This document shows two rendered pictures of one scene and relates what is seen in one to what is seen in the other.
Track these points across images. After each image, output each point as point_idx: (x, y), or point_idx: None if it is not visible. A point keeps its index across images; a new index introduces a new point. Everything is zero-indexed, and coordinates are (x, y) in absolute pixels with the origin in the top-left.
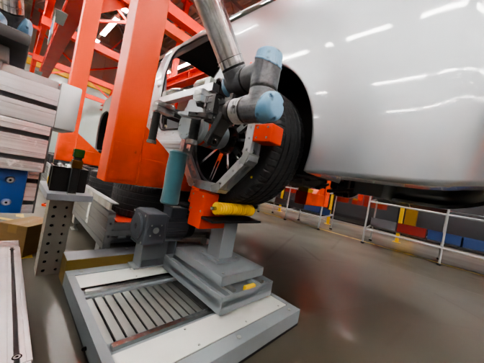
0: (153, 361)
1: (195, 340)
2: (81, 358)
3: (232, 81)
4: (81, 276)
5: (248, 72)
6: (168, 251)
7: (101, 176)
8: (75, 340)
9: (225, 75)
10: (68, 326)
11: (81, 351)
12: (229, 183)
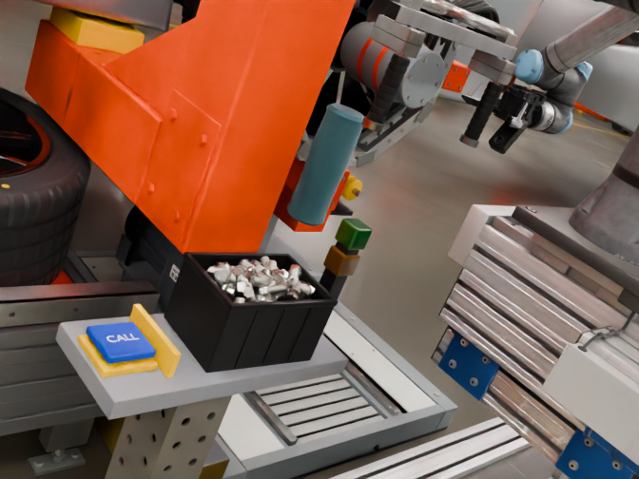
0: (405, 385)
1: (367, 351)
2: (376, 456)
3: (551, 81)
4: (240, 451)
5: (571, 86)
6: None
7: (237, 242)
8: (350, 465)
9: (555, 75)
10: (326, 476)
11: (365, 458)
12: (369, 142)
